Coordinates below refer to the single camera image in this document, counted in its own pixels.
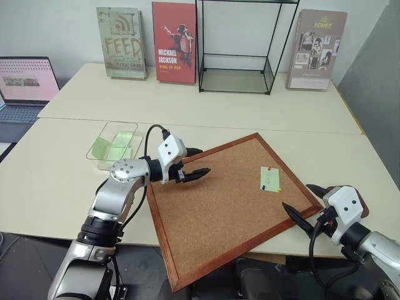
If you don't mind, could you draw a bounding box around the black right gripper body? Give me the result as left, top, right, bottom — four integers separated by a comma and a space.
307, 207, 338, 242

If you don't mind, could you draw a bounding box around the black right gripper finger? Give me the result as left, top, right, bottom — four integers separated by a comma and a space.
305, 183, 328, 200
281, 201, 313, 234

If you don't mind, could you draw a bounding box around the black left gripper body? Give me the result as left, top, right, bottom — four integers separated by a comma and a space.
169, 155, 189, 184

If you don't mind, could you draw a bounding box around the wood framed cork board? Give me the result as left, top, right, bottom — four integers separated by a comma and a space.
145, 132, 325, 294

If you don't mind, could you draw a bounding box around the brown round dish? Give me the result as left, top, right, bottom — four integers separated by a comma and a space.
324, 185, 370, 219

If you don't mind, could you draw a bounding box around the clear plastic tray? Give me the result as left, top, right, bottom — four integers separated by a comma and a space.
86, 121, 146, 171

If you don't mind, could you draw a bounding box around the red Michael Jackson book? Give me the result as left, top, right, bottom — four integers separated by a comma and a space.
151, 1, 198, 85

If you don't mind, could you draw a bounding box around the grey Feed book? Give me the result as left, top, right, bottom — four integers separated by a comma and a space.
96, 6, 149, 81

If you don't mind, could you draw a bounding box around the brown photo collage book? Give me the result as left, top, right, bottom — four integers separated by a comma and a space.
285, 9, 349, 93

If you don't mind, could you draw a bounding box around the open laptop pink screen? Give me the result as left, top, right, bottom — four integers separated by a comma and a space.
0, 56, 61, 144

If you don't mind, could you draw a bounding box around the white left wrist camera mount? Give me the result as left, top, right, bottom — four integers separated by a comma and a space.
156, 134, 188, 185

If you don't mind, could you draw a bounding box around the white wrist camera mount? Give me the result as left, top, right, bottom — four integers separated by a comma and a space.
321, 185, 364, 247
156, 134, 188, 185

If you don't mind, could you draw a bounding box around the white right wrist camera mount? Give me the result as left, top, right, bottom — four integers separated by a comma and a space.
321, 185, 364, 247

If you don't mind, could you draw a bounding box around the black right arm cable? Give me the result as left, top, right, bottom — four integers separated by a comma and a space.
308, 214, 365, 295

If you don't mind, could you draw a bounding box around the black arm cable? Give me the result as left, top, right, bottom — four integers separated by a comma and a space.
308, 214, 365, 295
142, 124, 171, 161

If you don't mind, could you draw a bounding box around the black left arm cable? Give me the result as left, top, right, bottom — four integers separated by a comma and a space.
142, 124, 171, 161

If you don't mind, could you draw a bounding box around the black wire frame glass box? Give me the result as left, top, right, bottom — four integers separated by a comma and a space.
194, 0, 301, 96

